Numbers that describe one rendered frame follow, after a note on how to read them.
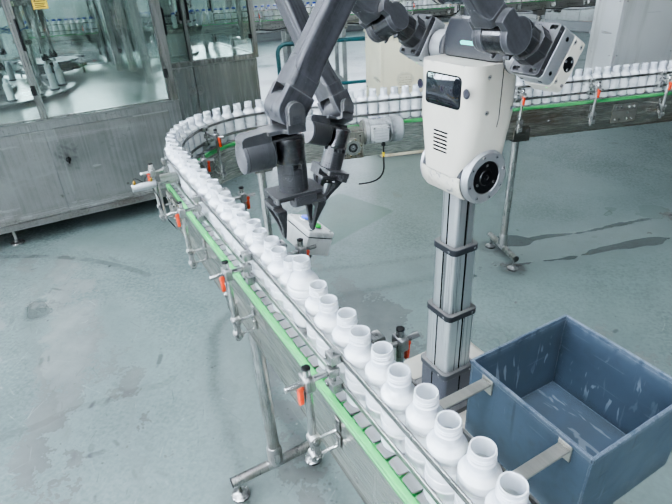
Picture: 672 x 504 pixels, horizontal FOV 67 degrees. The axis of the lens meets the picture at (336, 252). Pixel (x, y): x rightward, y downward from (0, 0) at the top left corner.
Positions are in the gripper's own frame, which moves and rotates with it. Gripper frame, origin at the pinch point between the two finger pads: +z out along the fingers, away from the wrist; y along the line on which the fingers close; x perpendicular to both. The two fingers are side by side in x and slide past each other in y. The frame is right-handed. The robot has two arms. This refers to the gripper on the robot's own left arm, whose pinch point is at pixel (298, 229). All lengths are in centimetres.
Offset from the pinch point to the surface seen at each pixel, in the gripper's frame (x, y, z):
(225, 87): 518, 148, 72
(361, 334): -22.8, 0.6, 11.9
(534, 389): -23, 52, 53
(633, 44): 283, 552, 48
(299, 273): -1.5, -1.3, 9.3
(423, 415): -43.0, -1.1, 12.9
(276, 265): 10.6, -1.7, 13.2
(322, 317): -12.9, -2.2, 13.2
